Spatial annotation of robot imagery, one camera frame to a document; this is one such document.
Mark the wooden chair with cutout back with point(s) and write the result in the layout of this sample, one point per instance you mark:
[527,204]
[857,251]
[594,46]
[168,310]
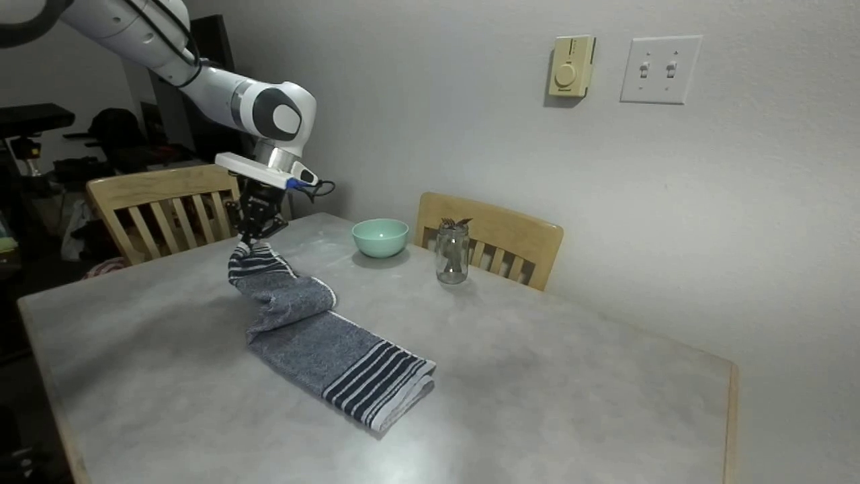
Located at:
[501,232]

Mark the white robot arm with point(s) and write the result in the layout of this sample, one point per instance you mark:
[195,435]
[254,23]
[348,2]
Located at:
[259,109]

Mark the grey towel with navy stripes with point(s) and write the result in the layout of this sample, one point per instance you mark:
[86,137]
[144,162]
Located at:
[340,353]

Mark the clear glass jar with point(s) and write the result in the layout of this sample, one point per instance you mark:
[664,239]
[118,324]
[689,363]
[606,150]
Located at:
[451,255]

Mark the white light switch plate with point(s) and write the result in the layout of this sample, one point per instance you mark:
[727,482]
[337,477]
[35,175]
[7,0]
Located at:
[660,68]

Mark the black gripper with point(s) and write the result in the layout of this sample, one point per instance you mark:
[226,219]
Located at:
[262,197]

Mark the wooden chair with vertical slats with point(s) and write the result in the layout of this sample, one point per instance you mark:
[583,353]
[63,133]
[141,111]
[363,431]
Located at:
[161,189]

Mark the black padded bench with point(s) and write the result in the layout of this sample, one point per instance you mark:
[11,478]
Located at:
[30,115]

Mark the black bag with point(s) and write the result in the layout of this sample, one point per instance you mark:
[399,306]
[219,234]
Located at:
[117,129]

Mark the teal bowl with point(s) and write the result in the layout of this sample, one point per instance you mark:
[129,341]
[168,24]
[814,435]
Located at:
[379,236]

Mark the beige dimmer switch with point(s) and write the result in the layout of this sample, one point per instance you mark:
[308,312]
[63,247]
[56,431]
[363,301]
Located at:
[571,68]

